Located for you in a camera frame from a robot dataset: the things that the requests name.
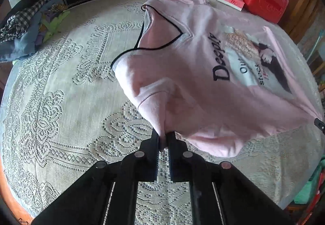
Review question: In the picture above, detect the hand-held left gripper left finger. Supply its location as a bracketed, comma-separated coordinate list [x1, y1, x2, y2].
[31, 129, 161, 225]

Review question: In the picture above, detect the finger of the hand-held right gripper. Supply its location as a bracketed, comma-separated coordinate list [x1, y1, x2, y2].
[314, 118, 325, 135]

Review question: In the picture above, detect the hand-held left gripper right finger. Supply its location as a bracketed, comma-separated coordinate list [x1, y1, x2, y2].
[167, 131, 295, 225]

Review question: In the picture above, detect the pink printed sweatshirt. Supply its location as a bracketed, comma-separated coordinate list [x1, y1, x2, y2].
[111, 0, 325, 158]

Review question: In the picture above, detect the pile of mixed clothes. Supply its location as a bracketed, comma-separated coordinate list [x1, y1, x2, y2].
[0, 0, 70, 61]

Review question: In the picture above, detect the green cloth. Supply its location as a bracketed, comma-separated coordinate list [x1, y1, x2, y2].
[294, 156, 325, 205]

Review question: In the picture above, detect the white lace tablecloth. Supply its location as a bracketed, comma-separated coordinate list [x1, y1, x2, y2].
[0, 0, 325, 225]

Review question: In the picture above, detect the wooden chair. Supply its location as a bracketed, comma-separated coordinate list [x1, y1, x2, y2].
[281, 0, 321, 45]

